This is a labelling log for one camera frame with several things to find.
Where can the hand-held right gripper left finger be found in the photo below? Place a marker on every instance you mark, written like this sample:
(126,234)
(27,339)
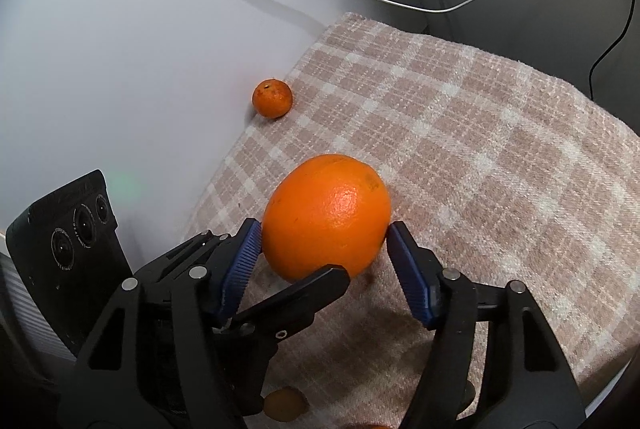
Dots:
(240,269)

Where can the small mandarin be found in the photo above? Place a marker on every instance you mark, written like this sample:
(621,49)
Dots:
(272,99)

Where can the large smooth orange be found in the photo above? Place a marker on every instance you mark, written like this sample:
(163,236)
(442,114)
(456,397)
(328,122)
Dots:
(325,219)

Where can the pink plaid cloth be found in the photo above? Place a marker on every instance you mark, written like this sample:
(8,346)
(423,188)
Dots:
(450,134)

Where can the small tan round fruit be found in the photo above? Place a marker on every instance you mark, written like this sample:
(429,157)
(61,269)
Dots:
(285,404)

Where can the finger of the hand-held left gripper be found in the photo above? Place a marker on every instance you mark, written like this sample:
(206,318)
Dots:
(185,251)
(310,291)

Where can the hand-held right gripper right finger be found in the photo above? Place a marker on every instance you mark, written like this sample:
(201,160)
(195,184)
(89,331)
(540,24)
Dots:
(407,274)

